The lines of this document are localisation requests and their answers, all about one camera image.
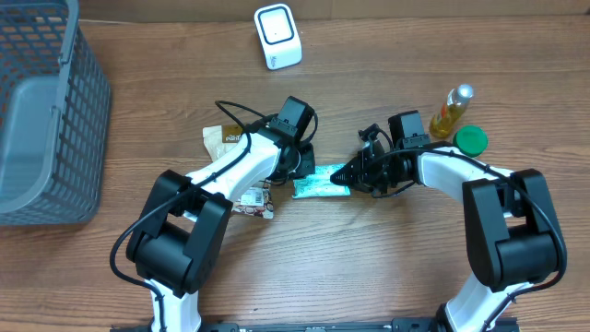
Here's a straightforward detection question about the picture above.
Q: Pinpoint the brown snack packet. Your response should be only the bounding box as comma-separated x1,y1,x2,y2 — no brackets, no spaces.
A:
202,124,274,219

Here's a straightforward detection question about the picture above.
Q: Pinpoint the white barcode scanner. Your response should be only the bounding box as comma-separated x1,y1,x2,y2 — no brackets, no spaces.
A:
254,3,302,70

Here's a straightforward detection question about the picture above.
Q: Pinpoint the green lid white jar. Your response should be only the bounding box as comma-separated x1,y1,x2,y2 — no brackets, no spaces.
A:
453,125,489,158

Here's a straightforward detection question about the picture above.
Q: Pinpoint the silver round ball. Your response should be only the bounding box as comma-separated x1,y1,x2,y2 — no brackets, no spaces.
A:
430,84,474,138

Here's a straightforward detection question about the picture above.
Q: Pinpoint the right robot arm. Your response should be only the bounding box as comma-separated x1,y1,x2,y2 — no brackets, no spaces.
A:
330,111,567,331

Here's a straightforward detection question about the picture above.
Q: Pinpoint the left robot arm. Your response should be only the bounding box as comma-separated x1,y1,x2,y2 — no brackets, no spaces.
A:
118,97,318,331

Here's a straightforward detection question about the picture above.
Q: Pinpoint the teal white snack packet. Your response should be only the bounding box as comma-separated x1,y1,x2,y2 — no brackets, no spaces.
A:
292,163,350,199

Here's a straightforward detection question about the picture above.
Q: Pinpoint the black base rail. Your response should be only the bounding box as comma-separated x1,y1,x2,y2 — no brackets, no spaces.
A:
110,315,521,332

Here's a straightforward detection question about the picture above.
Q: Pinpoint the grey plastic mesh basket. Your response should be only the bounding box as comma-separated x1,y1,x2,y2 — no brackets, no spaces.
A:
1,0,112,226

